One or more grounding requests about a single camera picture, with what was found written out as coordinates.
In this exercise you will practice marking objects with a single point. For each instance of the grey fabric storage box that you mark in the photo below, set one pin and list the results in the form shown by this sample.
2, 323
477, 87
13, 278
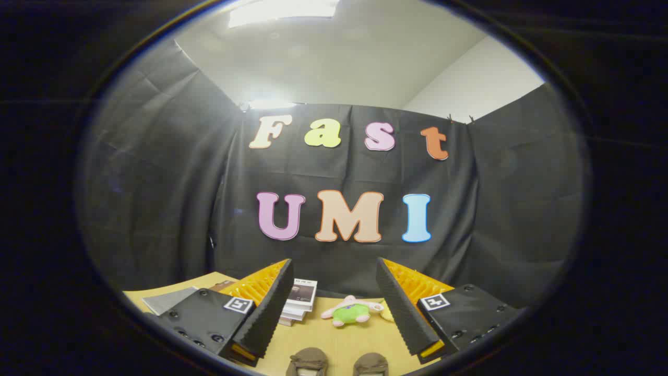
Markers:
169, 300

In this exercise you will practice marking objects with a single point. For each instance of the black backdrop cloth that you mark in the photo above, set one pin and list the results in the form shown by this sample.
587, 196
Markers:
156, 209

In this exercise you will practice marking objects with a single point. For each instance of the plain white book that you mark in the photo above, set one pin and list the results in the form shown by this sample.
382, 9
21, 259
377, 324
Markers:
297, 312

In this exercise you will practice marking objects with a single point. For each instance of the pinkish brown book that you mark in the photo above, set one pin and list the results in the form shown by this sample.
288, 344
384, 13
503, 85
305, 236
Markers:
287, 321

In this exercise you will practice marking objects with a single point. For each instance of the white portrait cover book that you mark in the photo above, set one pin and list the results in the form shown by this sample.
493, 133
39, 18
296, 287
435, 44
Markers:
303, 292

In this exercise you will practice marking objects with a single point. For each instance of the yellow plush toy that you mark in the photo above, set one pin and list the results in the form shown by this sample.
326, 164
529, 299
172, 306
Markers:
388, 312

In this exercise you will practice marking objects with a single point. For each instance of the brown cover book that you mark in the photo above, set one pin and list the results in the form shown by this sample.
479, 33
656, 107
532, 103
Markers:
222, 286

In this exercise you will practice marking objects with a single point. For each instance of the brown fuzzy shoe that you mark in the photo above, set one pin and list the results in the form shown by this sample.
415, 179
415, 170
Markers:
371, 363
308, 360

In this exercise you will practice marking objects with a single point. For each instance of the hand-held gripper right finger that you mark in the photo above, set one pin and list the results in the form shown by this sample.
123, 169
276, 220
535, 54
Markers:
399, 308

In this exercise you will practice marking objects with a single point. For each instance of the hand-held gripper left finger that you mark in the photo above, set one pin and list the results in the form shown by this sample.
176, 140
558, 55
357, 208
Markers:
271, 308

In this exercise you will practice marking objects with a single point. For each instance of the green and pink plush toy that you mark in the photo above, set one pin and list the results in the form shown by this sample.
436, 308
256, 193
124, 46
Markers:
350, 313

